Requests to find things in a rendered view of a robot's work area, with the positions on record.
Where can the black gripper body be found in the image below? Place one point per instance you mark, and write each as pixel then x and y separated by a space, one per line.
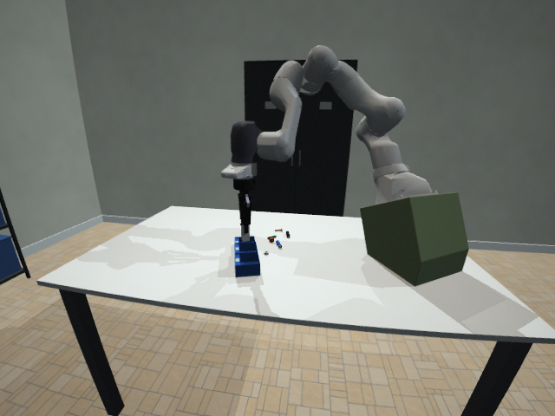
pixel 245 185

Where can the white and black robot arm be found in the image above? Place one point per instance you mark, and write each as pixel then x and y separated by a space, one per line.
pixel 392 178

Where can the blue rack of labelled bins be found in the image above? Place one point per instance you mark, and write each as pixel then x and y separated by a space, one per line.
pixel 246 258

